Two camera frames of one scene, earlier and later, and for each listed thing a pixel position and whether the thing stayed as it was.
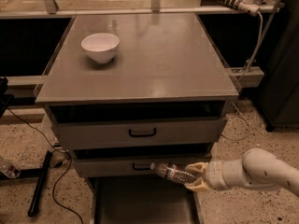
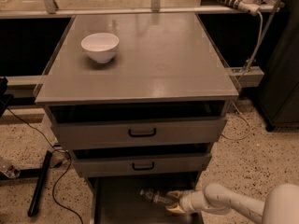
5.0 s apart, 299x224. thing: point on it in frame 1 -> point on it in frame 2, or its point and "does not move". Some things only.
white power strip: (247, 4) does not move
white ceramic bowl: (101, 47) does not move
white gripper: (216, 175) -> (186, 201)
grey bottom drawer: (143, 200) does not move
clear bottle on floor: (12, 172) does not move
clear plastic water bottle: (174, 172) -> (157, 197)
